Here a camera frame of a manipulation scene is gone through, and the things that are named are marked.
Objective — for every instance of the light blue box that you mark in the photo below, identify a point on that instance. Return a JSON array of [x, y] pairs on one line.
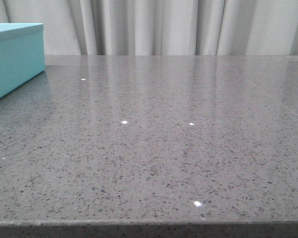
[[21, 54]]

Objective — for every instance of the grey-white curtain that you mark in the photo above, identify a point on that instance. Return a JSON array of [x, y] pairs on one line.
[[161, 27]]

